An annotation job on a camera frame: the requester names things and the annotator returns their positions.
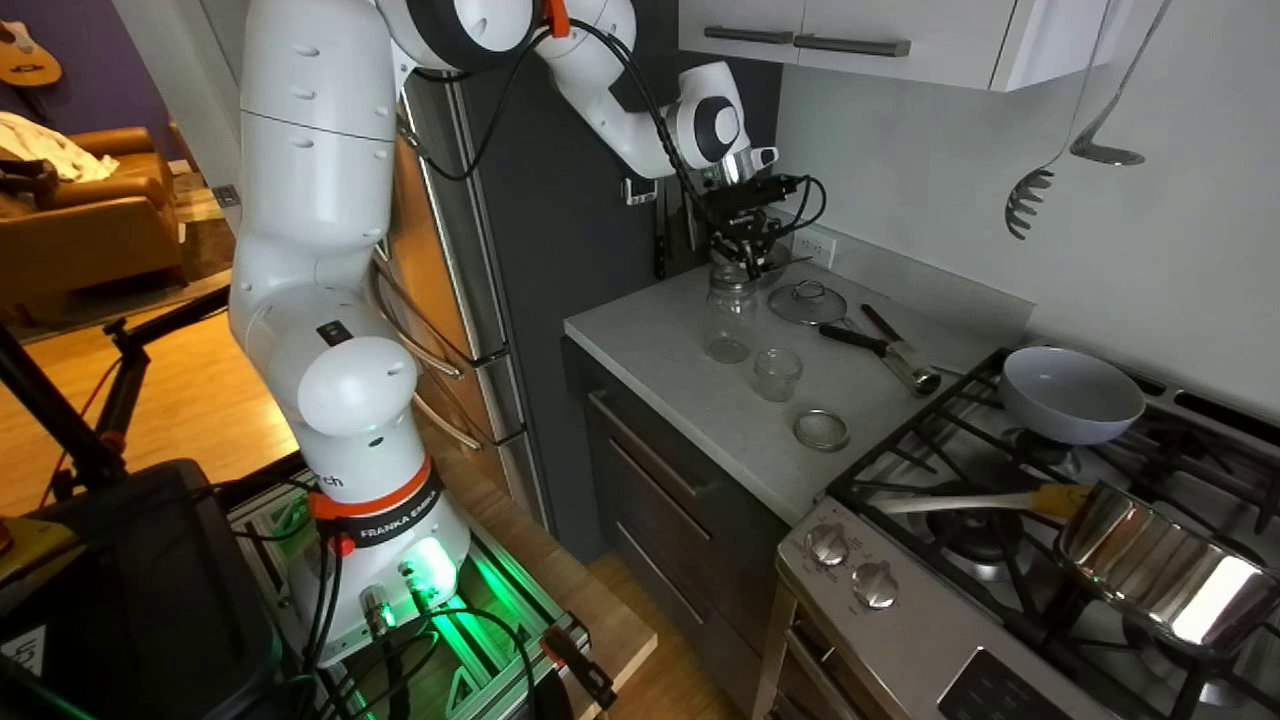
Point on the thin black utensil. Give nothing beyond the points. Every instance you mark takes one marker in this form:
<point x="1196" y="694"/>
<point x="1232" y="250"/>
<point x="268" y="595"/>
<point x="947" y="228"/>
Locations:
<point x="881" y="325"/>

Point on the short clear glass jar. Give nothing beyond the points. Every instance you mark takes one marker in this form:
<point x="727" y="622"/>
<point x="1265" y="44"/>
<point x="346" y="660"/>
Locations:
<point x="774" y="372"/>

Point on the stainless steel refrigerator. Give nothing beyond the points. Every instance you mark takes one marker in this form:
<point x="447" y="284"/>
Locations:
<point x="562" y="294"/>

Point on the small white fridge label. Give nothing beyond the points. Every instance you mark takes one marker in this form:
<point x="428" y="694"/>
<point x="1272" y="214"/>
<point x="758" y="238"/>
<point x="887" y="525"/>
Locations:
<point x="640" y="189"/>

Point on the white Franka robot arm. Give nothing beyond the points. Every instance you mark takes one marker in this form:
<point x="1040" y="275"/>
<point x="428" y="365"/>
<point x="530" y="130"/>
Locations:
<point x="321" y="203"/>

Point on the white cloth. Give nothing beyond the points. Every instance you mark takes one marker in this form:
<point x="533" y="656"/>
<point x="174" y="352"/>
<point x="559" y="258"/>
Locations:
<point x="46" y="146"/>

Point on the robot base platform green light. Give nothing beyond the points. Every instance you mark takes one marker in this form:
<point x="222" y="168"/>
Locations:
<point x="455" y="626"/>

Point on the black equipment box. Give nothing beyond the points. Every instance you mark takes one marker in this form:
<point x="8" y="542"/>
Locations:
<point x="135" y="600"/>

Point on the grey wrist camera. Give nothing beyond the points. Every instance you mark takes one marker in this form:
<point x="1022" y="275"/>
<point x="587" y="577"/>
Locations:
<point x="721" y="203"/>

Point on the glass pot lid with knob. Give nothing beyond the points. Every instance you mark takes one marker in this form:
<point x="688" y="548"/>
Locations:
<point x="810" y="307"/>

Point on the brown leather sofa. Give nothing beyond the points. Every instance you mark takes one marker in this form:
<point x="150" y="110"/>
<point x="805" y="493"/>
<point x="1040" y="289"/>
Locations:
<point x="80" y="240"/>

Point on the small flat glass lid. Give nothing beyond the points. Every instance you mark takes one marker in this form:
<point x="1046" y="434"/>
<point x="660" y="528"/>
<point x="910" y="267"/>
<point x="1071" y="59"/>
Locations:
<point x="821" y="430"/>

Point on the wooden guitar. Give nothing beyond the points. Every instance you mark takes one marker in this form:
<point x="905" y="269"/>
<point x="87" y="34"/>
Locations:
<point x="24" y="63"/>

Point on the white wall cabinet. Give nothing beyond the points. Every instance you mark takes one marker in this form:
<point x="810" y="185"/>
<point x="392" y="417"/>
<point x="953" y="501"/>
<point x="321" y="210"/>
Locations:
<point x="934" y="34"/>

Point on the stainless steel gas range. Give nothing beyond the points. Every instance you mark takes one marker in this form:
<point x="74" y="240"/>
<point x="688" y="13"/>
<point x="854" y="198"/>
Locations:
<point x="1040" y="626"/>

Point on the black tripod stand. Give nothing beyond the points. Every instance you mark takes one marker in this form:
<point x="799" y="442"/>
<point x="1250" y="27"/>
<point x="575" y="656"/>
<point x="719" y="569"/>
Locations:
<point x="61" y="415"/>

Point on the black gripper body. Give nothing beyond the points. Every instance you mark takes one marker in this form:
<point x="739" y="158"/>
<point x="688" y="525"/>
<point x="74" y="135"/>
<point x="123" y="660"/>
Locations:
<point x="741" y="227"/>

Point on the black hanging slotted spoon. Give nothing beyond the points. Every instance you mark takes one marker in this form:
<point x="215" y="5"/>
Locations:
<point x="1031" y="203"/>

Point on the tall clear glass jar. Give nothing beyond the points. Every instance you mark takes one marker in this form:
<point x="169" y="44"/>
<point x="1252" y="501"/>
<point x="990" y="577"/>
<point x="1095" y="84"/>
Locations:
<point x="727" y="320"/>

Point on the grey stove knob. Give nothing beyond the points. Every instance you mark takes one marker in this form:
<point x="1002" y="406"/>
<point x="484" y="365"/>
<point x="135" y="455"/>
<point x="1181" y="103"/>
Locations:
<point x="872" y="585"/>
<point x="831" y="544"/>

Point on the black hanging spatula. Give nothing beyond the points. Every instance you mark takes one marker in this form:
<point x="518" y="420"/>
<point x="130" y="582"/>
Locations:
<point x="1105" y="155"/>

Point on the dark grey drawer cabinet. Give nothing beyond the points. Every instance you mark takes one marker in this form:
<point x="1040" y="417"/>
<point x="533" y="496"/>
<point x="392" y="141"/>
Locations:
<point x="653" y="501"/>

